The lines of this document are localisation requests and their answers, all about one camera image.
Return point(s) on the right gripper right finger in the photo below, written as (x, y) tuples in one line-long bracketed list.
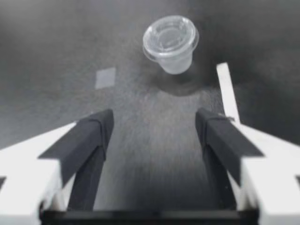
[(232, 145)]

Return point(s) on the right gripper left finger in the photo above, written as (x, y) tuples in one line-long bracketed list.
[(77, 140)]

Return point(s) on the small clear plastic cup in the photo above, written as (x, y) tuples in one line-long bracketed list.
[(170, 44)]

